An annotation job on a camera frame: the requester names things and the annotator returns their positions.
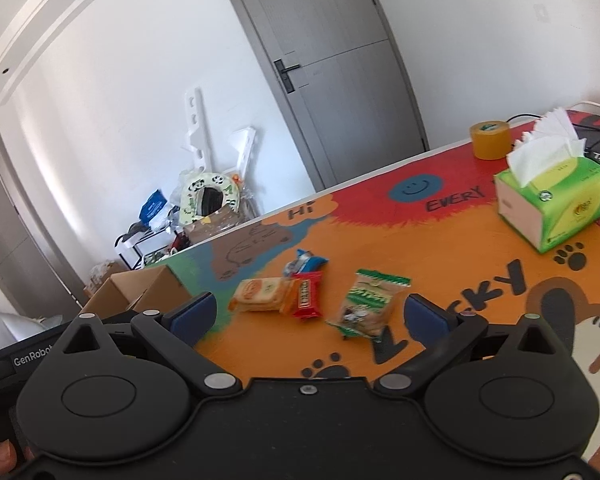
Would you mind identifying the yellow tape roll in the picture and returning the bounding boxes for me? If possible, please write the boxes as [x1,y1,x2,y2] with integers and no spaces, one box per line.
[469,120,513,161]

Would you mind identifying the red snack packet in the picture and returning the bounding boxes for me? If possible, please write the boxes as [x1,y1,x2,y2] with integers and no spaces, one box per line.
[280,271,325,321]

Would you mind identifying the small brown cardboard box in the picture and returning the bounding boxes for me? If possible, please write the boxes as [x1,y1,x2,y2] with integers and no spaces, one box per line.
[182,207,242,249]

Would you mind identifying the short white shelf part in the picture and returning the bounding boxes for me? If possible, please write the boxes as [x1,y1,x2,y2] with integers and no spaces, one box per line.
[230,126,258,182]

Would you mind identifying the black cable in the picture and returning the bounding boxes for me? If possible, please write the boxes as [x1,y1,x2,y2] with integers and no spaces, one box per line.
[505,113,600,136]

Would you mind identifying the tall white shelf part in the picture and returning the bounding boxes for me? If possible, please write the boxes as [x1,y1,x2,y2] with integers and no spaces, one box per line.
[180,87,214,174]

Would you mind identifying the green-edged biscuit packet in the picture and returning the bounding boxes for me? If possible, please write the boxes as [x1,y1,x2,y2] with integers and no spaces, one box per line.
[327,268,412,342]

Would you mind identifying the blue snack packet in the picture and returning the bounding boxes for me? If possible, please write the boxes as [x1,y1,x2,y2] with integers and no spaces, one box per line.
[282,249,329,277]

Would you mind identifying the panda print toilet seat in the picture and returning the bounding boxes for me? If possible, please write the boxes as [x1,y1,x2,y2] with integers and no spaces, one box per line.
[179,171,241,224]

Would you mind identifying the colourful printed table mat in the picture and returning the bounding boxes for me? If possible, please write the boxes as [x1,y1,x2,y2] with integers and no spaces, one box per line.
[87,109,600,480]

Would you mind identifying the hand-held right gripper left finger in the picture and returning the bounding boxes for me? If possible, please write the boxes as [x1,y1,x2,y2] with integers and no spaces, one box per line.
[60,292,242,396]

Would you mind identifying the grey side door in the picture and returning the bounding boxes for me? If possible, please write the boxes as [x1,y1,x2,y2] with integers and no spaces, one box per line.
[0,132,84,322]

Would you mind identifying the blue bag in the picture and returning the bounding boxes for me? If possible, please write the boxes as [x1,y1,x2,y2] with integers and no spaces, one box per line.
[139,189,169,224]

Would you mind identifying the orange snack packet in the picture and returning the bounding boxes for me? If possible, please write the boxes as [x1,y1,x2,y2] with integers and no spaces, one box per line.
[228,277,293,314]

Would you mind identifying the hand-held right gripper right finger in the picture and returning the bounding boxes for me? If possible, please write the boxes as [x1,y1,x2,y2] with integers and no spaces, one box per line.
[375,294,571,395]

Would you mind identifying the black rack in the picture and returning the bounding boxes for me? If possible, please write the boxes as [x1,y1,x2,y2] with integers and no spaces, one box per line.
[113,225,181,271]

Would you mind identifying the black door handle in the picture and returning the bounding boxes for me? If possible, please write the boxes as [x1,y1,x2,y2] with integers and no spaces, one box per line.
[273,59,302,94]

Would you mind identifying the green tissue pack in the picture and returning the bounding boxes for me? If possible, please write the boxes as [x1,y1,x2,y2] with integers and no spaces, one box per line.
[494,106,600,254]

